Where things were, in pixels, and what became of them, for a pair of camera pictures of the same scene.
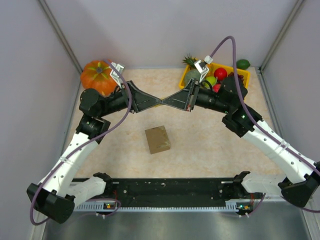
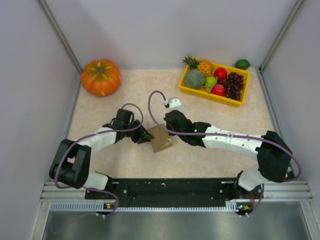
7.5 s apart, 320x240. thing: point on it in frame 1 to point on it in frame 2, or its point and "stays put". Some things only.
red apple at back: (221, 73) stays put
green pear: (212, 79) stays put
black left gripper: (141, 100) to (142, 136)
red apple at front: (216, 88) stays put
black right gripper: (183, 100) to (172, 134)
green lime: (242, 64) stays put
